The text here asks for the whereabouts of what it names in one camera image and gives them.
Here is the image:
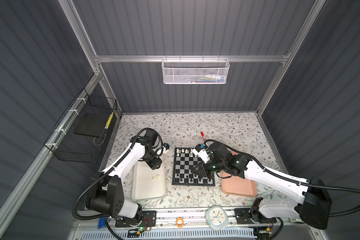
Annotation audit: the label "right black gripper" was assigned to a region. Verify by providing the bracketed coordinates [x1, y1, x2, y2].
[188, 158, 225, 177]

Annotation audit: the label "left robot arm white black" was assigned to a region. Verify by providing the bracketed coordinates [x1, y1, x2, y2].
[72, 128, 169, 225]

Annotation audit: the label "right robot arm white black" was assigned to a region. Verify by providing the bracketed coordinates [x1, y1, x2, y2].
[191, 140, 360, 230]

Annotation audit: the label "black white chess board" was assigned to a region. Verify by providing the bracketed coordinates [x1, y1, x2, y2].
[172, 148, 216, 187]

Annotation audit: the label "black chess pieces on board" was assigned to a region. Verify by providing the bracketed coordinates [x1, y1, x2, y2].
[172, 173, 215, 186]

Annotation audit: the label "white chess pieces on board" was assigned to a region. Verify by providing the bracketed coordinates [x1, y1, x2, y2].
[175, 148, 195, 158]

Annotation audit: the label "white plastic tray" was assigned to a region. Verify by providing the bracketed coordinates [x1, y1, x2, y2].
[132, 162, 166, 202]

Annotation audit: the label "pink plastic tray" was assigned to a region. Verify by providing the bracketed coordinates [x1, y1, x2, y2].
[220, 151, 257, 198]

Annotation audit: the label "mint green alarm clock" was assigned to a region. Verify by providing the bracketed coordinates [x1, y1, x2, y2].
[205, 206, 229, 231]

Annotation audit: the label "yellow brush in basket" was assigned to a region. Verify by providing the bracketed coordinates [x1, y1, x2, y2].
[105, 112, 114, 130]

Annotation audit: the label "blue clamp tool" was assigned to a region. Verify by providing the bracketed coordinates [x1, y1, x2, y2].
[97, 218, 107, 230]

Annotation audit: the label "black wire basket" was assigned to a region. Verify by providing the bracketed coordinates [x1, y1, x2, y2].
[45, 90, 118, 164]

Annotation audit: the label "white wire basket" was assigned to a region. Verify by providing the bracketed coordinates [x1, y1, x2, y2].
[161, 58, 230, 85]

